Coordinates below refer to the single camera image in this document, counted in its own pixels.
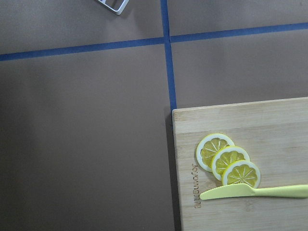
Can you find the middle lemon slice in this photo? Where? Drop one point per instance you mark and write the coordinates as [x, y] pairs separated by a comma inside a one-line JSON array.
[[226, 156]]

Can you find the yellow plastic knife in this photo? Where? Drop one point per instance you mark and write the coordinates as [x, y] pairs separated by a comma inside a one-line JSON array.
[[244, 190]]

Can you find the bamboo cutting board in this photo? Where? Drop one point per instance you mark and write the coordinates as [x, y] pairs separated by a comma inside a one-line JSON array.
[[275, 135]]

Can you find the near lemon slice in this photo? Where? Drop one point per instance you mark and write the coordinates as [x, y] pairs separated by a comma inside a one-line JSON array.
[[242, 171]]

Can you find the far lemon slice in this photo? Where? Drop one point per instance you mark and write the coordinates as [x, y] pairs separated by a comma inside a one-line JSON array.
[[209, 146]]

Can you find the lemon slice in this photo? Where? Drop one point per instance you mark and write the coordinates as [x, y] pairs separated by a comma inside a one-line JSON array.
[[242, 171], [209, 146], [226, 156]]

